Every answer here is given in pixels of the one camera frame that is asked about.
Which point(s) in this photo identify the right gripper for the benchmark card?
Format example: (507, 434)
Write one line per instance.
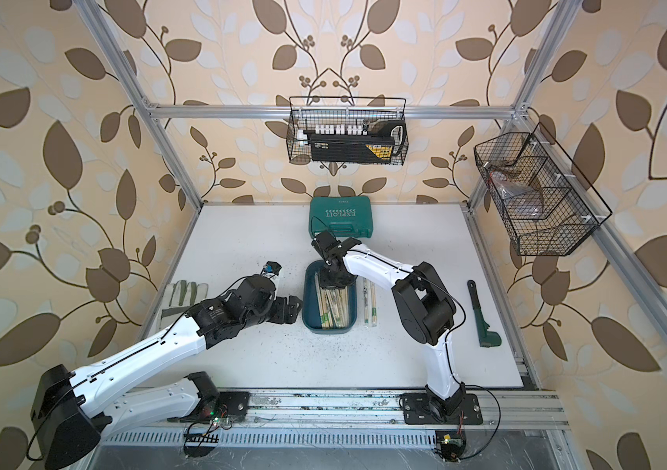
(325, 282)

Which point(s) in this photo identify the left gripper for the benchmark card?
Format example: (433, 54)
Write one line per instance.
(285, 317)

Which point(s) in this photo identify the chopsticks pair panda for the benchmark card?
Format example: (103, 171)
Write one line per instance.
(366, 303)

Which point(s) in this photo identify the teal plastic storage box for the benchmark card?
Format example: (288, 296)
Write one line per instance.
(310, 310)

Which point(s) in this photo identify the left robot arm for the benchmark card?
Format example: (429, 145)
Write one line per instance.
(73, 411)

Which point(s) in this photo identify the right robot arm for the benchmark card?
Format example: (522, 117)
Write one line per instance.
(426, 309)

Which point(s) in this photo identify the wrapped chopsticks pair box right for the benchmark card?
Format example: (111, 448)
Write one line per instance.
(341, 305)

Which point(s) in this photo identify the wrapped chopsticks pair box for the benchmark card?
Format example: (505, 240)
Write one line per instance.
(324, 311)
(341, 305)

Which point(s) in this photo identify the wrapped chopsticks pair box left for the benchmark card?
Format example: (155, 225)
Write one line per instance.
(324, 311)

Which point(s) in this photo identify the black yellow box in basket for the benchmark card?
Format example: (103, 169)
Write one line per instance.
(382, 147)

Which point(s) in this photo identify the green tool case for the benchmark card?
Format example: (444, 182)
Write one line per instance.
(343, 216)

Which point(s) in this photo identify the grey work glove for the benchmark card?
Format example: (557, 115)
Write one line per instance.
(176, 299)

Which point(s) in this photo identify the green pipe wrench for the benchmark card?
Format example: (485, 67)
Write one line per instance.
(486, 337)

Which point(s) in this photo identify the plastic bag in basket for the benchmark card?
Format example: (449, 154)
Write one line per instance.
(517, 200)

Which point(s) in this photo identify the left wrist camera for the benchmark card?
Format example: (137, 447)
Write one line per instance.
(271, 269)

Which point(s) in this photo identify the black wire basket back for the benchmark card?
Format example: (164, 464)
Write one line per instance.
(347, 130)

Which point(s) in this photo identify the black wire basket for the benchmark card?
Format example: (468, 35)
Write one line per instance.
(347, 130)
(547, 204)

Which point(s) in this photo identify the black wire basket right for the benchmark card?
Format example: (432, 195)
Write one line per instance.
(547, 204)

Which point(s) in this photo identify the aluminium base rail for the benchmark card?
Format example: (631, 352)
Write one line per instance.
(318, 408)

